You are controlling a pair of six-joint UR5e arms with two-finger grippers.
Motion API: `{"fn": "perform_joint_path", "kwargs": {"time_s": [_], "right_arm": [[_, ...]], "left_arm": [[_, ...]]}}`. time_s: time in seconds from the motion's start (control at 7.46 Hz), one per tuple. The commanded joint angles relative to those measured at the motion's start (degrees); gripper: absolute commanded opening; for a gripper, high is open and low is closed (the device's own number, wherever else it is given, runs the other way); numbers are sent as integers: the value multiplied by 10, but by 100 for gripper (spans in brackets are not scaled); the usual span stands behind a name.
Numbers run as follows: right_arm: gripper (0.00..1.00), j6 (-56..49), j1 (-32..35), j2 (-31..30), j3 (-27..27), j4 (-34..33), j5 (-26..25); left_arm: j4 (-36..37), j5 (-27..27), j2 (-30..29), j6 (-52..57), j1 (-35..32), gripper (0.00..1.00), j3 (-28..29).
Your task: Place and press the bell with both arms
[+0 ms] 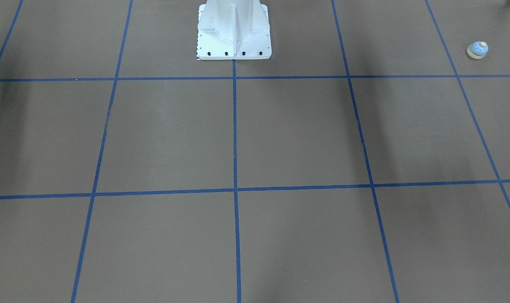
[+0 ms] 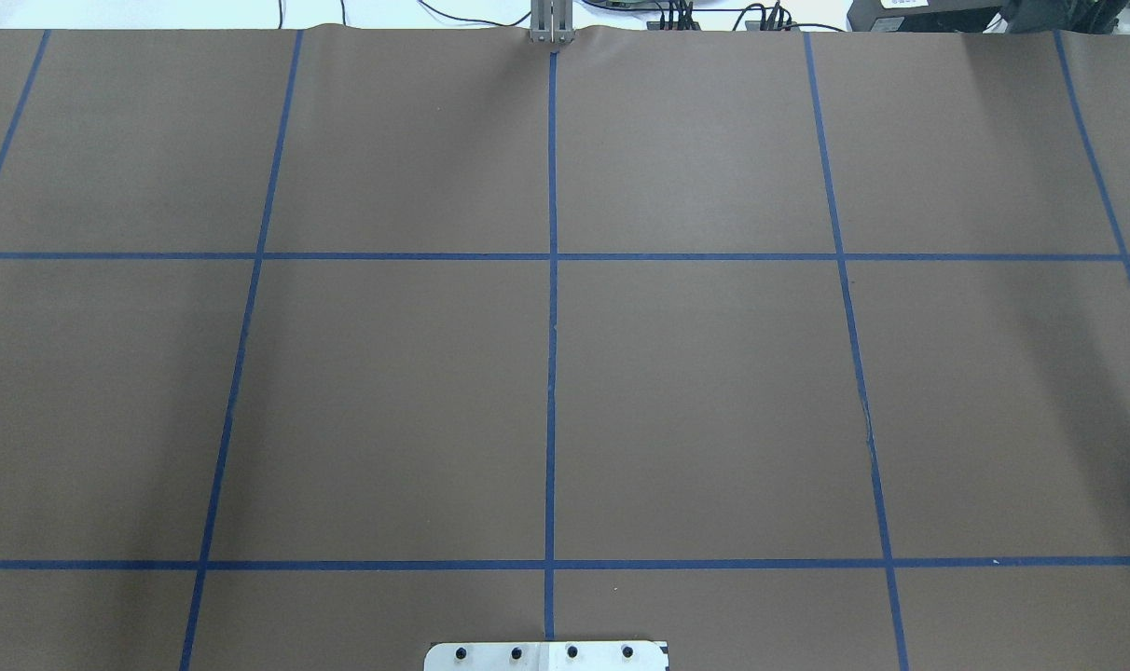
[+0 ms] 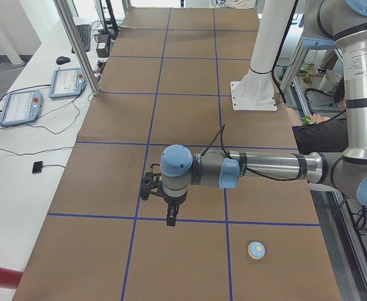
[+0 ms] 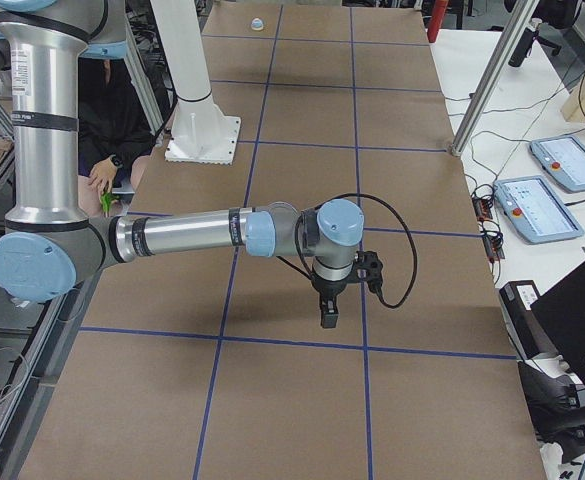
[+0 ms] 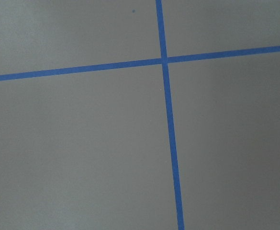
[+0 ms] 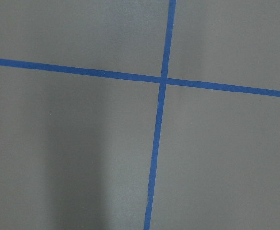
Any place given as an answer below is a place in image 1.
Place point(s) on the blue call bell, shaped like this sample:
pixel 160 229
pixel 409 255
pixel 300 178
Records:
pixel 477 50

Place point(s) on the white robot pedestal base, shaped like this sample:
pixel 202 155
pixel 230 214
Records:
pixel 233 30

